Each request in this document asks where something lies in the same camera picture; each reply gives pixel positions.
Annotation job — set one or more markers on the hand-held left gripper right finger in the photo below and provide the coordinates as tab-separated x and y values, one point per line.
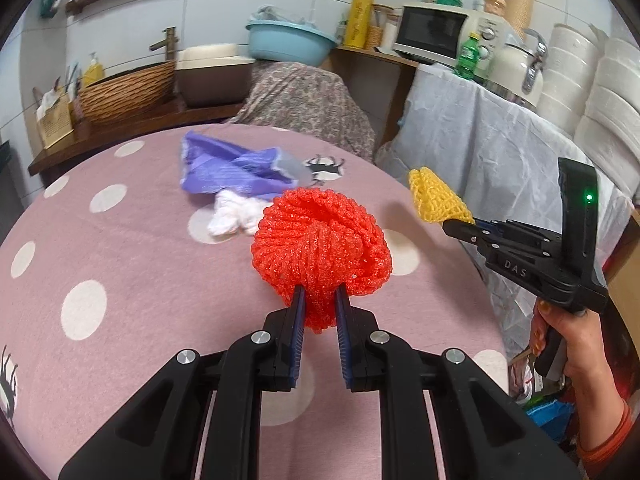
344	332

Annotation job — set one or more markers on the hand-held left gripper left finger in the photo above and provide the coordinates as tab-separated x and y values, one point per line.
298	332

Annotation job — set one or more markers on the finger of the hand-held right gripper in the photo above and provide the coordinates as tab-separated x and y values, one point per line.
525	237
470	236

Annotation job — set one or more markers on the yellow foam fruit net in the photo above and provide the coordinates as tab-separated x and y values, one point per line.
435	195

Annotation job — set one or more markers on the red foam fruit net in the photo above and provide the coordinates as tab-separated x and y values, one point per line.
320	245

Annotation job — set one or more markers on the person's right forearm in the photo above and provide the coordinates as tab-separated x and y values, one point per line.
597	425

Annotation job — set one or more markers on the person's right hand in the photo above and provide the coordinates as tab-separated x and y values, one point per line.
590	350

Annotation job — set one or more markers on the white cover cloth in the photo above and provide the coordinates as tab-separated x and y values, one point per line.
490	135

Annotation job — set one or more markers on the stack of white bowls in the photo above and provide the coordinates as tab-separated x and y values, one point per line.
595	90

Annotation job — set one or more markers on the pink polka dot tablecloth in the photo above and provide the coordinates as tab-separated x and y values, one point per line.
150	285

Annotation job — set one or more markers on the white electric kettle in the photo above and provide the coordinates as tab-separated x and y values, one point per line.
515	70

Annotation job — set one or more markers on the purple plastic bag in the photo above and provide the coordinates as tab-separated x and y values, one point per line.
230	170

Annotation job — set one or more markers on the wooden side cabinet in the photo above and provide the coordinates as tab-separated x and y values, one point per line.
370	90

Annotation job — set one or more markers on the green soda bottle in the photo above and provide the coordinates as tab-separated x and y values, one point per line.
467	57

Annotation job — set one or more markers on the blue plastic crate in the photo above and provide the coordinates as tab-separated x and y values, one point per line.
547	417

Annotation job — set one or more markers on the floral patterned cloth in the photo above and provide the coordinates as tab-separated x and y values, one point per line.
310	105

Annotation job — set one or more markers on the white microwave oven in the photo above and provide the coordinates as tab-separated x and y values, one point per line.
440	30

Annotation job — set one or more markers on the small wicker cup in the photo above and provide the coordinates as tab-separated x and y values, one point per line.
375	36

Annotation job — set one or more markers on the jar with orange lid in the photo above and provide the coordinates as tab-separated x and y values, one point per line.
494	5

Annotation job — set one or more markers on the yellow wrap roll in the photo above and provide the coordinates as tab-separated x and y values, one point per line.
357	15

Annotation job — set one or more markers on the light blue plastic basin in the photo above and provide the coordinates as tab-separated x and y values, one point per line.
287	45

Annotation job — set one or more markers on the wooden counter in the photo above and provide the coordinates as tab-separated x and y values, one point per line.
125	132

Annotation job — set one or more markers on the brown container with white lid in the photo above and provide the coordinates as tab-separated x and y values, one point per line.
212	75

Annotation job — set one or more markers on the grey plastic bag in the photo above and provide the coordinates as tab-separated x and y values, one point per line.
285	15

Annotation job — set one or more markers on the woven wicker basket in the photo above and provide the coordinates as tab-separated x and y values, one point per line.
127	92

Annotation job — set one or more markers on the wooden faucet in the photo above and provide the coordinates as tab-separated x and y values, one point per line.
166	42

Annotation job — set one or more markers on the cardboard tissue box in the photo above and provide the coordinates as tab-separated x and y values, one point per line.
54	120

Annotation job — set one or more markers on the yellow soap bottle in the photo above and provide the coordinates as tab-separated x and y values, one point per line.
93	70

